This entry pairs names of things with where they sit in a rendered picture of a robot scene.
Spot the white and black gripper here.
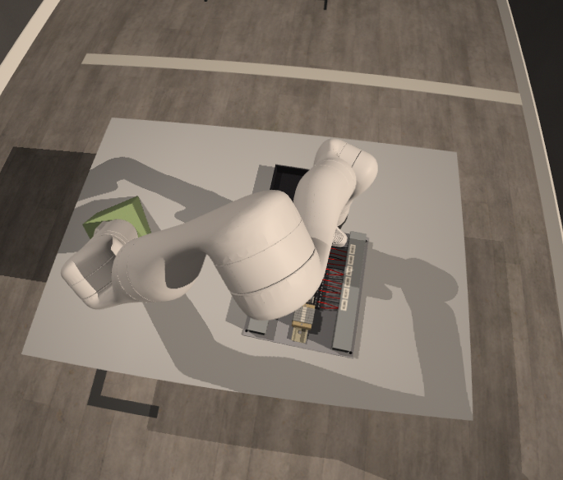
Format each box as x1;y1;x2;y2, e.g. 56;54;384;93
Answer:
332;209;349;247

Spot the black parts tray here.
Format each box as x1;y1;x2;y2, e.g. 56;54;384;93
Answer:
270;165;310;202

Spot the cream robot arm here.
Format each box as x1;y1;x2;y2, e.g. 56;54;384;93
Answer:
61;139;378;321

